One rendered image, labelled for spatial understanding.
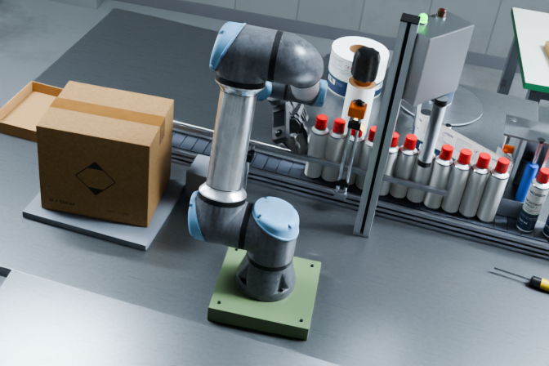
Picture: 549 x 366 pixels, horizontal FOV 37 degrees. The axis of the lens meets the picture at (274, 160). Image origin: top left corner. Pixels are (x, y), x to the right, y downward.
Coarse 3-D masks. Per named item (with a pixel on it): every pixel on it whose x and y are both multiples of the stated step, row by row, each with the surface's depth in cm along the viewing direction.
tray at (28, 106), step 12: (36, 84) 270; (24, 96) 267; (36, 96) 270; (48, 96) 270; (12, 108) 262; (24, 108) 263; (36, 108) 264; (48, 108) 265; (0, 120) 256; (12, 120) 257; (24, 120) 258; (36, 120) 258; (12, 132) 250; (24, 132) 249
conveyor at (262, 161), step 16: (176, 144) 248; (192, 144) 249; (208, 144) 251; (256, 160) 246; (272, 160) 247; (288, 160) 248; (304, 176) 242; (320, 176) 243; (352, 192) 238; (416, 208) 235; (480, 224) 233; (496, 224) 234; (512, 224) 234; (544, 240) 230
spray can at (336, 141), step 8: (336, 120) 231; (344, 120) 231; (336, 128) 231; (344, 128) 232; (328, 136) 234; (336, 136) 232; (344, 136) 232; (328, 144) 234; (336, 144) 233; (344, 144) 234; (328, 152) 235; (336, 152) 234; (328, 160) 237; (336, 160) 236; (328, 168) 238; (336, 168) 238; (328, 176) 239; (336, 176) 240
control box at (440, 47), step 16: (432, 16) 202; (448, 16) 203; (432, 32) 194; (448, 32) 195; (464, 32) 199; (416, 48) 195; (432, 48) 194; (448, 48) 198; (464, 48) 203; (416, 64) 197; (432, 64) 197; (448, 64) 202; (416, 80) 198; (432, 80) 201; (448, 80) 206; (416, 96) 200; (432, 96) 205
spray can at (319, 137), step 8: (320, 120) 230; (312, 128) 234; (320, 128) 232; (312, 136) 234; (320, 136) 232; (312, 144) 235; (320, 144) 234; (312, 152) 236; (320, 152) 236; (312, 168) 239; (320, 168) 240; (312, 176) 241
